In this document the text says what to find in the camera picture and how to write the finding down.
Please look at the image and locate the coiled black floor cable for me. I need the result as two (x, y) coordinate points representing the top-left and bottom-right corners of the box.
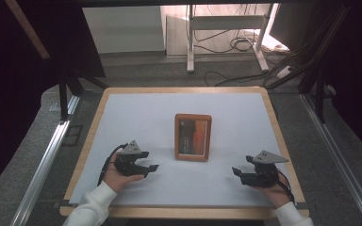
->
(194, 28), (256, 55)

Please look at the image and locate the wooden photo frame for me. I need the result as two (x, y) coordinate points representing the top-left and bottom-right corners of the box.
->
(173, 113), (213, 163)

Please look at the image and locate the white cabinet panel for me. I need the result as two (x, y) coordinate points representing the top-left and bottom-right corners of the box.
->
(82, 6), (166, 55)

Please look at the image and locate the black curtain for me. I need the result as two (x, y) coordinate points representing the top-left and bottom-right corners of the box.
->
(321, 0), (362, 154)
(0, 0), (107, 202)

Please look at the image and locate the person's right hand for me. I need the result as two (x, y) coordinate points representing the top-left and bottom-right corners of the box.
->
(253, 170), (294, 209)

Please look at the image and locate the white metal desk frame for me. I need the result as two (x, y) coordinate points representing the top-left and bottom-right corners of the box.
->
(186, 3), (279, 73)

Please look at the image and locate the black metal stand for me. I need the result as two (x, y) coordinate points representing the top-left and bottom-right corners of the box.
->
(58, 69), (109, 121)
(298, 67), (326, 124)

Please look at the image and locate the black cable bundle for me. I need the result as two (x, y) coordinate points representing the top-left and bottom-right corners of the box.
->
(262, 6), (351, 90)

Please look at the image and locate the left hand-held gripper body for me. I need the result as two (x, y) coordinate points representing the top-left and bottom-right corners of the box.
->
(113, 139), (146, 177)

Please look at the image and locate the aluminium rail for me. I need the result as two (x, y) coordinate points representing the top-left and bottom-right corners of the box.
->
(300, 93), (362, 226)
(9, 95), (81, 226)

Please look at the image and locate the dark floor grate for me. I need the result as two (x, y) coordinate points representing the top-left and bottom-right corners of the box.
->
(61, 124), (84, 147)

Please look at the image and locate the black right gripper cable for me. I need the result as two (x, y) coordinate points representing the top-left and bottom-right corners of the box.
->
(276, 169), (296, 203)

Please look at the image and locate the wooden bar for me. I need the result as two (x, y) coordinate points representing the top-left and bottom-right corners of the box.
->
(4, 0), (51, 60)

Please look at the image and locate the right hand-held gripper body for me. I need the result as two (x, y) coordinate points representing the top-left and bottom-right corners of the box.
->
(239, 150), (289, 188)

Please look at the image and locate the white power strip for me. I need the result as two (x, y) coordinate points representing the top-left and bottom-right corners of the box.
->
(276, 65), (294, 79)

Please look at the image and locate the white table mat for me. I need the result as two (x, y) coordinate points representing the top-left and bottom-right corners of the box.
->
(69, 92), (298, 208)

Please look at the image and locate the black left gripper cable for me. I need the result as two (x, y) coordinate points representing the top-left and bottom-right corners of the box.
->
(97, 142), (129, 186)

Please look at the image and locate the long black floor cable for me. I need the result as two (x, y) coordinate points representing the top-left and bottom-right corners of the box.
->
(203, 70), (268, 88)

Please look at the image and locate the person's left hand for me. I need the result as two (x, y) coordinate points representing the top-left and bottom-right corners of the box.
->
(103, 152), (146, 193)

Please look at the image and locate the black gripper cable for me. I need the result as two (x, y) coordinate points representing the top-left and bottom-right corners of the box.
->
(276, 169), (296, 203)
(97, 142), (129, 186)

